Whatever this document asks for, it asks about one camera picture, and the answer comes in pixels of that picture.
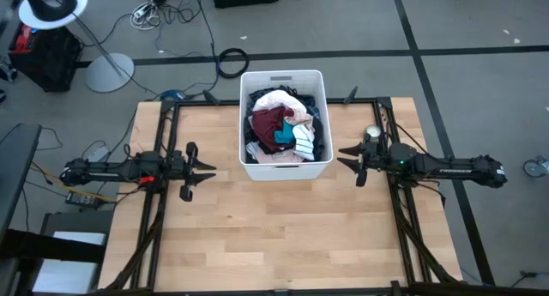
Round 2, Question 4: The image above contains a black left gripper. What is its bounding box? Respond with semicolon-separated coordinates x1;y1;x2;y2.
170;142;217;202

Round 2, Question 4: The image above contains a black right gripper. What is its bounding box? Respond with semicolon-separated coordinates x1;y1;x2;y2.
336;139;391;188

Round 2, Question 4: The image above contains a dark navy garment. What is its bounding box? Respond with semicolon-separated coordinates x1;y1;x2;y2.
242;84;326;164

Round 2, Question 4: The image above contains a white thin-striped sock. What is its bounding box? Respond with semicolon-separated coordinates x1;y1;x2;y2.
292;123;317;162

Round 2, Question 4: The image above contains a blue white striped sock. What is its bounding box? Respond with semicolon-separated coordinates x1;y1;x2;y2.
244;141;263;162

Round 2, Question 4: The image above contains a blue plaid shirt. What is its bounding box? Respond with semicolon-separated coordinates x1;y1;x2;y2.
305;96;322;119

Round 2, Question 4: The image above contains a pale pink garment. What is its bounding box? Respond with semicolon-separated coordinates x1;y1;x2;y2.
246;111;317;165

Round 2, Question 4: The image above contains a teal garment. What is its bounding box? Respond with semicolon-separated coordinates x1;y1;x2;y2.
273;119;297;146

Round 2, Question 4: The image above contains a maroon garment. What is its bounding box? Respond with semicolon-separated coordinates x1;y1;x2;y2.
250;106;297;154

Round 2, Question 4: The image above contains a pink striped sock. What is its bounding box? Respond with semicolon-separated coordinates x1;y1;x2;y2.
255;88;308;119

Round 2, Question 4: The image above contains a white plastic laundry basket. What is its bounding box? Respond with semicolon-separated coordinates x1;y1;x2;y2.
238;69;335;182

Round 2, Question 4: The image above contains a grey power brick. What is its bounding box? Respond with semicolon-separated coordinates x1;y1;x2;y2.
85;144;111;162

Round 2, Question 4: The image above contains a black power adapter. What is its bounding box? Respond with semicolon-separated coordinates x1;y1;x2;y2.
64;190;104;209

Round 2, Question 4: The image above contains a white round floor stand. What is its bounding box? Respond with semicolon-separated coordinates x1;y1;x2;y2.
17;0;136;94

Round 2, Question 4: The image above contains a white power strip bundle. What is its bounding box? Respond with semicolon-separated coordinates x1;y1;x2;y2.
130;0;162;31

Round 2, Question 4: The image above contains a black beam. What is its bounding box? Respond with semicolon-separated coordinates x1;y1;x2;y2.
0;229;107;264

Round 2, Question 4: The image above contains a grey cart with white panel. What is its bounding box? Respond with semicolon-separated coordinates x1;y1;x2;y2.
33;209;115;295

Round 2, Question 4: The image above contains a grey caster wheel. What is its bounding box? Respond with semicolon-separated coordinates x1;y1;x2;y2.
522;155;549;179

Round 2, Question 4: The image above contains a black case with red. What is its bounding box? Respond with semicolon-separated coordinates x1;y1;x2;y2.
8;23;83;94

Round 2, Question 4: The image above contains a black curved desk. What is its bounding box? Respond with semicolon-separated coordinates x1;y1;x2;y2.
0;123;43;245

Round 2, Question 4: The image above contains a black chair caster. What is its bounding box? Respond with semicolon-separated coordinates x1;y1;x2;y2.
0;59;19;83

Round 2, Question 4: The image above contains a black aluminium frame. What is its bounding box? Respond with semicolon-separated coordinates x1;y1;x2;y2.
100;86;467;296

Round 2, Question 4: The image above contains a yellow cable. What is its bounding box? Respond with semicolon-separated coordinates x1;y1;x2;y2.
29;160;118;202

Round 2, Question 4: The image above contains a coiled black cable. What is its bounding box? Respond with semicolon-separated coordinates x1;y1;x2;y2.
216;46;250;80

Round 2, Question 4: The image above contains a black plug cable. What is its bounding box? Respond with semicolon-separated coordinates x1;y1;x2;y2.
512;269;549;288

